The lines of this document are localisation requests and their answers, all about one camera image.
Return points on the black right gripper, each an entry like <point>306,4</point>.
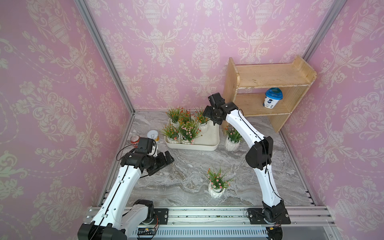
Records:
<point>207,112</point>

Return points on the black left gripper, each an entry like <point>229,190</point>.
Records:
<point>164,162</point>

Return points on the tall pink flower plant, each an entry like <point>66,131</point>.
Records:
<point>189,132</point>

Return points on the red flower plant white pot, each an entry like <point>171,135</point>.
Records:
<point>184,116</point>

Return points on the orange flower plant white pot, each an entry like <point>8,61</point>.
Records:
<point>174,115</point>

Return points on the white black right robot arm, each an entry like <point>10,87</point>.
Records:
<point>259,156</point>

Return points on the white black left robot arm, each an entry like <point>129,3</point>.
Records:
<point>120,192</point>

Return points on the cream plastic storage box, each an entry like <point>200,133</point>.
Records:
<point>208,141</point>

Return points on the white yellow tin can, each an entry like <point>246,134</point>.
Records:
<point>153,134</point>

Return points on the red cola can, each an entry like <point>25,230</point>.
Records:
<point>134,140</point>

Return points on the blue lid white tub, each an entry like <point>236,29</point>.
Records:
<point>272,97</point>

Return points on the wooden two-tier shelf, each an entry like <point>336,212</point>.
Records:
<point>246,86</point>

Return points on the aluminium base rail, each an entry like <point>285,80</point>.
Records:
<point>144,222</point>

